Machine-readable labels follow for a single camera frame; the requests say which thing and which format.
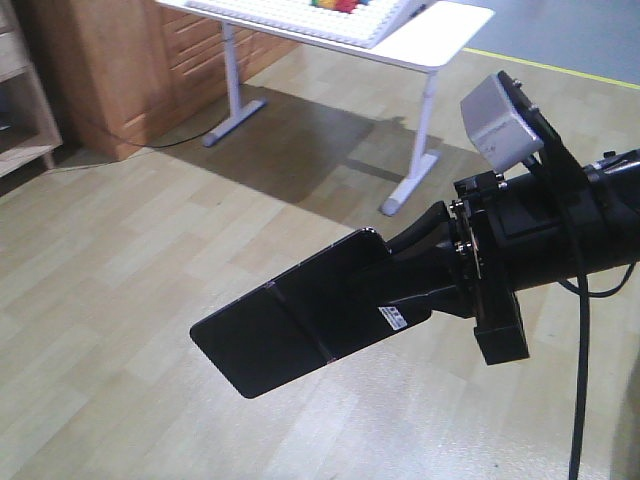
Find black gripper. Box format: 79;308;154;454
349;171;578;365

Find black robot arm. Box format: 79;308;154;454
349;150;639;365

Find white desk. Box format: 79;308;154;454
154;0;496;217

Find white pegboard with blocks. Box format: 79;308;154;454
185;0;432;48

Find wooden cabinet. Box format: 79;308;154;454
19;0;301;162

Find wooden shelf unit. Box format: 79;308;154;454
1;1;62;176

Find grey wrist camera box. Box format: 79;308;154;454
460;74;543;173

